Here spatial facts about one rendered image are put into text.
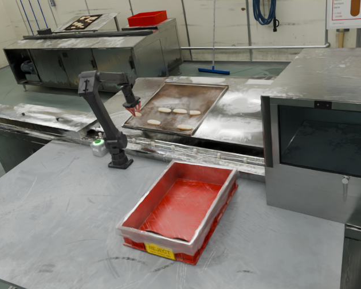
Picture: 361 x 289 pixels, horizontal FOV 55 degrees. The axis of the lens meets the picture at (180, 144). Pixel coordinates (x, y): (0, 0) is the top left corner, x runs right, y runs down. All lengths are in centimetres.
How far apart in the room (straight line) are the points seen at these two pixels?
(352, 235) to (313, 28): 409
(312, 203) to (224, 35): 459
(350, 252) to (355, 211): 20
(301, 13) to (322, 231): 417
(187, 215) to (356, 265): 68
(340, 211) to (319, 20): 406
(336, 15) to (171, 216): 131
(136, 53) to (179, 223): 344
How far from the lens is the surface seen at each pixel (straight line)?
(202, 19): 586
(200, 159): 171
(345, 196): 133
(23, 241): 167
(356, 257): 152
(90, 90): 162
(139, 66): 467
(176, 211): 149
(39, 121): 257
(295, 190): 137
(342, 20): 205
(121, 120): 244
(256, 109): 197
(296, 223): 139
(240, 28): 560
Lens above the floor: 178
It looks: 29 degrees down
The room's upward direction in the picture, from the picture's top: 11 degrees counter-clockwise
